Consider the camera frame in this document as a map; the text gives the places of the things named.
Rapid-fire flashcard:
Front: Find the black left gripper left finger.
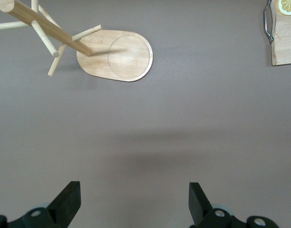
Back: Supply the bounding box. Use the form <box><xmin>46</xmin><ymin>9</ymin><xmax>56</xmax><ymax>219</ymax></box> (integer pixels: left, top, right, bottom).
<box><xmin>0</xmin><ymin>181</ymin><xmax>81</xmax><ymax>228</ymax></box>

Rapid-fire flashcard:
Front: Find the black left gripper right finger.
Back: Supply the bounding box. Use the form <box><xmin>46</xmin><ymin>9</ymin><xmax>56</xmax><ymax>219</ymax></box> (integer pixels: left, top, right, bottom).
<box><xmin>188</xmin><ymin>182</ymin><xmax>279</xmax><ymax>228</ymax></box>

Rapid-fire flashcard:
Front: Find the dried lemon slice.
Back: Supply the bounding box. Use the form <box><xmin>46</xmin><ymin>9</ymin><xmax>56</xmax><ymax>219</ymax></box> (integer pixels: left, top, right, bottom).
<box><xmin>278</xmin><ymin>0</ymin><xmax>291</xmax><ymax>16</ymax></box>

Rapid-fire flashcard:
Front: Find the wooden cup rack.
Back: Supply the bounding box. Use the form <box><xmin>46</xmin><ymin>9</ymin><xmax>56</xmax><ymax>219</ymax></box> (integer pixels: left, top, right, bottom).
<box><xmin>0</xmin><ymin>0</ymin><xmax>154</xmax><ymax>83</ymax></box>

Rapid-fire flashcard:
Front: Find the wooden cutting board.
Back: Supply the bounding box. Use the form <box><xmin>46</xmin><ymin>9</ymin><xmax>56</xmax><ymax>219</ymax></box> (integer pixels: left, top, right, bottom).
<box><xmin>262</xmin><ymin>0</ymin><xmax>291</xmax><ymax>67</ymax></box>

